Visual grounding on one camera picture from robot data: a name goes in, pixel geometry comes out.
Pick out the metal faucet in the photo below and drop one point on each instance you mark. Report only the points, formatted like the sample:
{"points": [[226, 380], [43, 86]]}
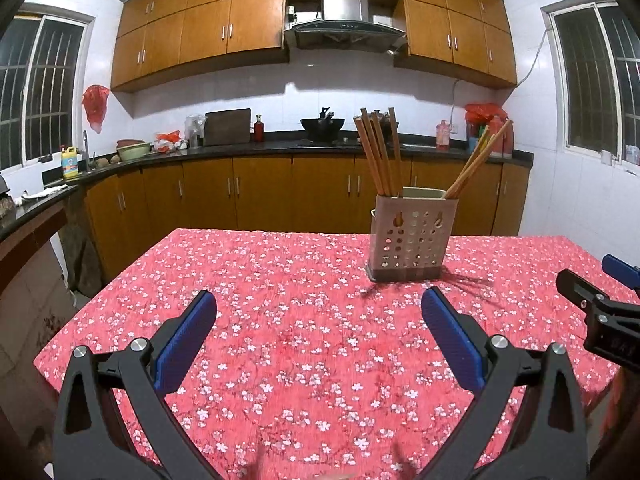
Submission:
{"points": [[85, 150]]}

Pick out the red bottle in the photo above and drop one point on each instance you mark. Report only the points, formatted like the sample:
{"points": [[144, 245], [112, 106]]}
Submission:
{"points": [[258, 130]]}

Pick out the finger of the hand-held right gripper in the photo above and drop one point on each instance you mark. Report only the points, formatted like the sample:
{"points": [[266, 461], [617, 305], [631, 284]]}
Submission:
{"points": [[620, 267], [575, 287]]}

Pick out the white cloth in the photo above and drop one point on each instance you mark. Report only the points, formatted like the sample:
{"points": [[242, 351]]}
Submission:
{"points": [[42, 194]]}

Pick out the small red plastic bag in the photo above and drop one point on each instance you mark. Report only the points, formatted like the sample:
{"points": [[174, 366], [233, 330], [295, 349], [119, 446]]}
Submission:
{"points": [[168, 141]]}

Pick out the barred window by sink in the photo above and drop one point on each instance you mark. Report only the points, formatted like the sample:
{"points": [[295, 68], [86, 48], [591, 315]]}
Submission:
{"points": [[45, 90]]}

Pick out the pink bottle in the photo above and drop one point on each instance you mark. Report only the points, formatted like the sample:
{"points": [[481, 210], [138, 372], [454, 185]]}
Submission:
{"points": [[443, 135]]}

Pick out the beige perforated chopstick holder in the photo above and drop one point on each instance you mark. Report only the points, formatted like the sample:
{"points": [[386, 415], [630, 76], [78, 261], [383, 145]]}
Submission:
{"points": [[410, 240]]}

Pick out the dark wooden cutting board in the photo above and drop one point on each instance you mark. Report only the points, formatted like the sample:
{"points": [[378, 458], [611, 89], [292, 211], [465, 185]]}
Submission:
{"points": [[227, 127]]}

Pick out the yellow detergent bottle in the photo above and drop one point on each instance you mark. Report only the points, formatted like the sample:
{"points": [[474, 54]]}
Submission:
{"points": [[70, 165]]}

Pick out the red floral tablecloth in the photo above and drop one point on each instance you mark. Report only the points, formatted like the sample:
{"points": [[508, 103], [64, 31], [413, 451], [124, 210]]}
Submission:
{"points": [[300, 335]]}

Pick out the black kitchen countertop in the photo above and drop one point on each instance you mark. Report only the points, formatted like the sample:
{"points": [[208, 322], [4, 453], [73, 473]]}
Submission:
{"points": [[225, 150]]}

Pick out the large red plastic bags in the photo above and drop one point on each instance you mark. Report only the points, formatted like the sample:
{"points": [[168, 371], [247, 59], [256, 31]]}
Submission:
{"points": [[482, 112]]}

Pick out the black wok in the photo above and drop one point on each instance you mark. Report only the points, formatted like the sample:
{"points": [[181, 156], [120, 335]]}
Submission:
{"points": [[322, 127]]}

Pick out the green basin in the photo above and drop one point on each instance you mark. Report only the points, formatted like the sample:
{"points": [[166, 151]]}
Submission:
{"points": [[134, 151]]}

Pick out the clear plastic bag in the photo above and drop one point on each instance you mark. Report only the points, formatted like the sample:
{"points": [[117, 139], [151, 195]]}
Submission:
{"points": [[195, 130]]}

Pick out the steel range hood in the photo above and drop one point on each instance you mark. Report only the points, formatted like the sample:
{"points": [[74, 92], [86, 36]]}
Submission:
{"points": [[345, 5]]}

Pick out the dark lidded pot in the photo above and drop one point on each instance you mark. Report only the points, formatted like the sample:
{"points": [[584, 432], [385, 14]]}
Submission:
{"points": [[386, 120]]}

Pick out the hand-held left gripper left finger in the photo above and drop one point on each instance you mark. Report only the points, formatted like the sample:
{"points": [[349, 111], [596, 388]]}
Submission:
{"points": [[186, 340]]}

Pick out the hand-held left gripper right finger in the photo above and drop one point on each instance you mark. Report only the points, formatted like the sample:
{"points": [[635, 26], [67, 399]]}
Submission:
{"points": [[452, 337]]}

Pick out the wooden lower kitchen cabinets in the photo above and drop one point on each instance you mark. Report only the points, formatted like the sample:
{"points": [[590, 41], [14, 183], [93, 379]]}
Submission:
{"points": [[265, 195]]}

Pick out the hanging red plastic bag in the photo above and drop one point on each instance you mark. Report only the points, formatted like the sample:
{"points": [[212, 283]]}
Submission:
{"points": [[96, 107]]}

